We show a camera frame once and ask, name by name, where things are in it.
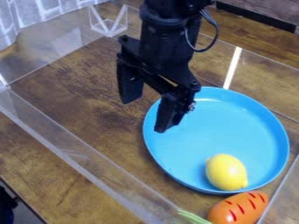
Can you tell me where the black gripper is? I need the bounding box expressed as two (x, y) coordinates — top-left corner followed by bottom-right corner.
(116, 35), (201, 133)

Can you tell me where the blue oval tray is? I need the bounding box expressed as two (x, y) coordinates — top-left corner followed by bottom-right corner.
(142, 87), (289, 195)

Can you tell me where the yellow toy lemon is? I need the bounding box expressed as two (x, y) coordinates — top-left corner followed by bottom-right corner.
(205, 154), (248, 191)

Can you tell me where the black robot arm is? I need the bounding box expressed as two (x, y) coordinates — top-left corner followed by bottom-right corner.
(116, 0), (217, 133)

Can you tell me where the white patterned curtain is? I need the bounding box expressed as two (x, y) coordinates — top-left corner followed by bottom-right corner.
(0, 0), (108, 51)

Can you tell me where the orange toy carrot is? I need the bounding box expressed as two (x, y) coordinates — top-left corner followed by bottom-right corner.
(177, 191), (268, 224)

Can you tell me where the dark object at lower left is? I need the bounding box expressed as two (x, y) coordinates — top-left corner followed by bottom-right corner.
(0, 186), (17, 224)

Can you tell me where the black cable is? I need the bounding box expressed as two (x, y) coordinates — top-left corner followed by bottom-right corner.
(182, 8), (220, 53)

